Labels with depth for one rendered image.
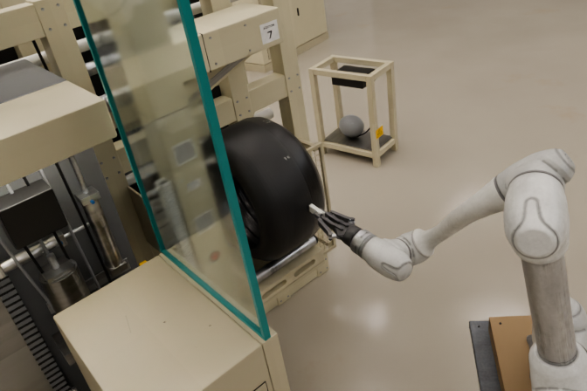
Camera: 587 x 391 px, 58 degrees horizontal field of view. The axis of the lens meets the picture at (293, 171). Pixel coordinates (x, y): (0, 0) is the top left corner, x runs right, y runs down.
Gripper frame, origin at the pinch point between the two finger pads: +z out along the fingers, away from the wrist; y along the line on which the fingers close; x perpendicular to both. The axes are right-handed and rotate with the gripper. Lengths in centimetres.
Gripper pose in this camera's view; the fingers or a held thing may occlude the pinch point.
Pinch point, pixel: (316, 211)
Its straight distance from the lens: 196.2
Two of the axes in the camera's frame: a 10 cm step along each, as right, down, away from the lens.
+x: 0.5, 8.0, 6.0
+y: -7.5, 4.3, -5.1
